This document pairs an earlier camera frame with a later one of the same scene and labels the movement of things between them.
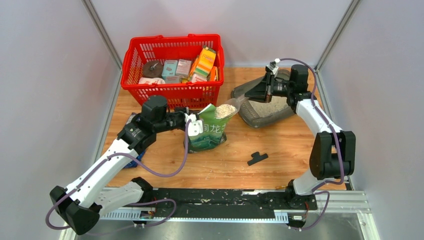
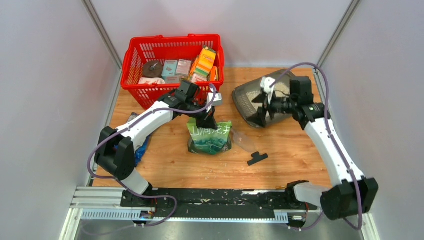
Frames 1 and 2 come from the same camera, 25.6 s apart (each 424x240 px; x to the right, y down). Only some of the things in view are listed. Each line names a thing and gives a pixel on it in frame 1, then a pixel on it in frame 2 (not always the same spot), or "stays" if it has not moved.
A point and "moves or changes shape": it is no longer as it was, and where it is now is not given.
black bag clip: (256, 157) stays
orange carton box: (205, 61) stays
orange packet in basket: (214, 73) stays
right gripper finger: (262, 92) → (259, 118)
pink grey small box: (183, 67) stays
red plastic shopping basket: (188, 71) stays
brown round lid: (153, 69) stays
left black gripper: (182, 114) → (208, 120)
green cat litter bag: (214, 133) moves or changes shape
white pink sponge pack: (150, 80) stays
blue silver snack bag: (140, 157) stays
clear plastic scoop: (229, 107) → (247, 141)
